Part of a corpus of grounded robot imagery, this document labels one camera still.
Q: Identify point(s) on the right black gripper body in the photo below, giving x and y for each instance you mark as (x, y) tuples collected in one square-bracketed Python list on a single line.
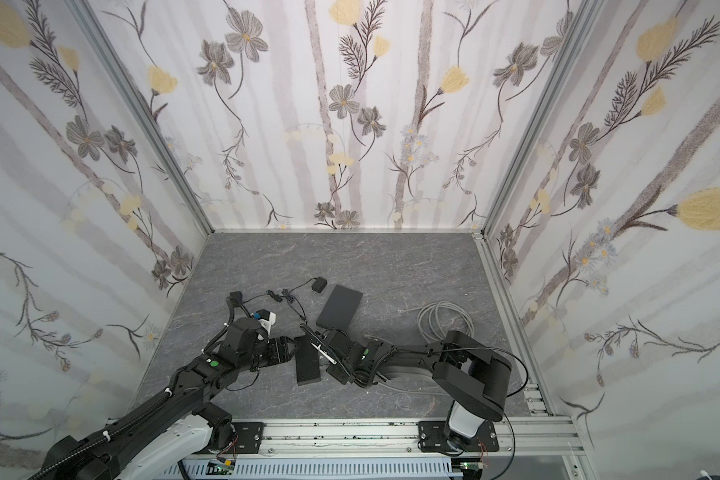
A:
[(341, 346)]

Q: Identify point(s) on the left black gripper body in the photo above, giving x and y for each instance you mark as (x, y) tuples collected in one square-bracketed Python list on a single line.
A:
[(291, 349)]

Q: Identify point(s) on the black ribbed network switch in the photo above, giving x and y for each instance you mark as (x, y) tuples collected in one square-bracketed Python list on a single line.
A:
[(307, 359)]

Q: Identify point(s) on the black power adapter with plug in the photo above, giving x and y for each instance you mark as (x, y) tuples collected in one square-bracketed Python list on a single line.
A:
[(237, 297)]

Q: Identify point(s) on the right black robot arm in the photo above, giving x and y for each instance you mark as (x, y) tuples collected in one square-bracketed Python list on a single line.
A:
[(475, 377)]

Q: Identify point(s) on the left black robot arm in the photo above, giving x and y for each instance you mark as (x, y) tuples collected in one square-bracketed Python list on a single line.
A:
[(179, 420)]

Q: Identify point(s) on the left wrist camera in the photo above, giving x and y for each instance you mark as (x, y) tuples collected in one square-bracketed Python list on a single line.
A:
[(266, 319)]

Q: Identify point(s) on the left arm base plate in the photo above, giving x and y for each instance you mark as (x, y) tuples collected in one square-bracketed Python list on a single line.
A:
[(240, 438)]

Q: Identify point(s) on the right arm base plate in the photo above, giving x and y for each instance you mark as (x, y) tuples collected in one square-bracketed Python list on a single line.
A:
[(434, 437)]

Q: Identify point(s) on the white slotted cable duct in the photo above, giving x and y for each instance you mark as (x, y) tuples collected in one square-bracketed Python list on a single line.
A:
[(331, 468)]

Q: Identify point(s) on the aluminium mounting rail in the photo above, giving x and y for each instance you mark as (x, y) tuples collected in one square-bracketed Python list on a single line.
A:
[(294, 438)]

